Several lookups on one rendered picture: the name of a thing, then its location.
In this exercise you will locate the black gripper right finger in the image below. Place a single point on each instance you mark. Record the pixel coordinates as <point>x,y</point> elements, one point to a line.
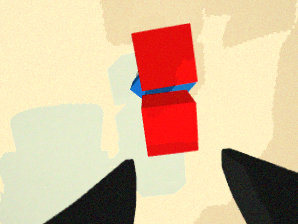
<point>264,192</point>

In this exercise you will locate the blue cube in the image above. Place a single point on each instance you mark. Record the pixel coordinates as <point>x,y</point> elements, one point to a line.
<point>136,88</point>

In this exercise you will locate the red cube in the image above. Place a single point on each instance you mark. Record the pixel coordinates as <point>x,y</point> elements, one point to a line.
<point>170,123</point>
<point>165,57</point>

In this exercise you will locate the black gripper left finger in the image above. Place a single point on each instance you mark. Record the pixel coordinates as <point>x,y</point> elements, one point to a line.
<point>111,201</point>

